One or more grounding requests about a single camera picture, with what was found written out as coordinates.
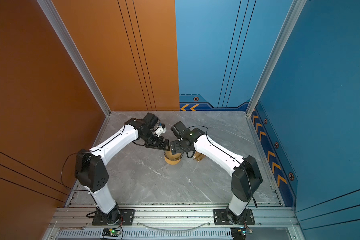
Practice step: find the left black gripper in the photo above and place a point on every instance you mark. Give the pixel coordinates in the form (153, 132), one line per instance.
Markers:
(159, 145)

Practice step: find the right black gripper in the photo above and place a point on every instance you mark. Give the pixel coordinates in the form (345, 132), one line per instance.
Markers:
(174, 145)

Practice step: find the black ribbed coffee dripper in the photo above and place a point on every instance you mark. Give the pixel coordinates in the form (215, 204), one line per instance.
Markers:
(169, 153)

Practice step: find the wooden ring dripper stand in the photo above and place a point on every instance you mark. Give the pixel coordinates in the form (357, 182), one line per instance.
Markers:
(173, 160)

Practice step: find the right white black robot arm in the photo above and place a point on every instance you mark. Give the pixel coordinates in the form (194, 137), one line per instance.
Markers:
(244, 171)

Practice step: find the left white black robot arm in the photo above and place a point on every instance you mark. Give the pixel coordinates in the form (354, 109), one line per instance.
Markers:
(91, 171)

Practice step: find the left green circuit board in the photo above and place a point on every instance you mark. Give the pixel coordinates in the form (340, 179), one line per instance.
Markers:
(111, 234)

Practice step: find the green circuit board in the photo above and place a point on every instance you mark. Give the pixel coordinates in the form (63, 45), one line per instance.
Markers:
(111, 234)
(238, 234)

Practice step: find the right green circuit board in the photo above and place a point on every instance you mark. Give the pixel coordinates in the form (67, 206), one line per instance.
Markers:
(238, 234)

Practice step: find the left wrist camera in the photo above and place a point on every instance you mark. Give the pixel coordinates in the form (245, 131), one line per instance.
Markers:
(160, 130)

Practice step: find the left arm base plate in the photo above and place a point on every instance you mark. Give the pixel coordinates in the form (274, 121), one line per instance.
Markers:
(129, 216)

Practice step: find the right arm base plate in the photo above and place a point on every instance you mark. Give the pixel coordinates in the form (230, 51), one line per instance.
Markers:
(220, 216)

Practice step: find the clear tube on rail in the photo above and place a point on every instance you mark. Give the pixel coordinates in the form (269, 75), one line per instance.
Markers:
(179, 229)

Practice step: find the aluminium rail base frame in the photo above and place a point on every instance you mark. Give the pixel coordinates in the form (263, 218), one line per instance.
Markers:
(272, 223)

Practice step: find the left aluminium corner post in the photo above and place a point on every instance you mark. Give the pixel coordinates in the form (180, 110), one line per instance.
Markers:
(64, 36)

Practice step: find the aluminium corner post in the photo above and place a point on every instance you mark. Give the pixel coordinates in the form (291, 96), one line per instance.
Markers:
(64, 36)
(283, 36)

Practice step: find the right aluminium corner post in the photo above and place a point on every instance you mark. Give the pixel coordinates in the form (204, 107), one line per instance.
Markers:
(283, 36)

